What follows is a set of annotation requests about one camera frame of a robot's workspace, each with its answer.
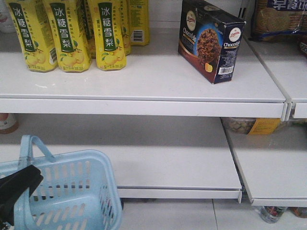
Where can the yellow labelled snack jar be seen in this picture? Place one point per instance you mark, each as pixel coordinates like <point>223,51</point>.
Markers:
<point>252,126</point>

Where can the yellow pear drink bottle right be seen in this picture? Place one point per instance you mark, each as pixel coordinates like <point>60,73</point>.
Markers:
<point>109,47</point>

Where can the clear bottle red label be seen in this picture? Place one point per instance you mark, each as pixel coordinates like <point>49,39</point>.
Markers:
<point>271,214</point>

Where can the white right upper shelf board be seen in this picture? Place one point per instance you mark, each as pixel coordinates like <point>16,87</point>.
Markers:
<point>287,67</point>

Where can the light blue plastic basket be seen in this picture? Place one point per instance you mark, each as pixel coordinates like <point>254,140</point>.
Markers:
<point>78,190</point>

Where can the white shelf board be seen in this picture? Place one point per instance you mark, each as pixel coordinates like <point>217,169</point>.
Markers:
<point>152,156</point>
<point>287,67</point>
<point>273,167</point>
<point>156,81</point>

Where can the yellow pear drink bottle left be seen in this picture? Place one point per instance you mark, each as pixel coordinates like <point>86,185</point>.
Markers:
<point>34,33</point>

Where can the peach drink bottle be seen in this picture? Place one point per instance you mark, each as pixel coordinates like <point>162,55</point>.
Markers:
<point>8,123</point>

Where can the dark blue cookie box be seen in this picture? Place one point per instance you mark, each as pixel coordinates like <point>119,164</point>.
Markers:
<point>209,39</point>

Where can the yellow pear drink bottle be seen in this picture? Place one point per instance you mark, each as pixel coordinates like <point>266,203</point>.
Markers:
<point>34,33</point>
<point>109,47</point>
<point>66,22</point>
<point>139,22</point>

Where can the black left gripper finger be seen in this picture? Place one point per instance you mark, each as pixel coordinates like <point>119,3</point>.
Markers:
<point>15,184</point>
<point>7,210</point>

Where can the yellow pear drink bottle rear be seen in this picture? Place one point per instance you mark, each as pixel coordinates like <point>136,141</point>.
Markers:
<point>139,22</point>

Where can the yellow pear drink bottle middle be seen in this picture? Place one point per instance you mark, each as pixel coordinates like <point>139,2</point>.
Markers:
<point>66,22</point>

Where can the biscuit bag blue trim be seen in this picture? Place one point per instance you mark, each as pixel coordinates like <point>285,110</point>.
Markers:
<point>279,20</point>

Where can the white right lower shelf board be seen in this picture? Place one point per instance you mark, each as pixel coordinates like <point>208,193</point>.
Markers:
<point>273,167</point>

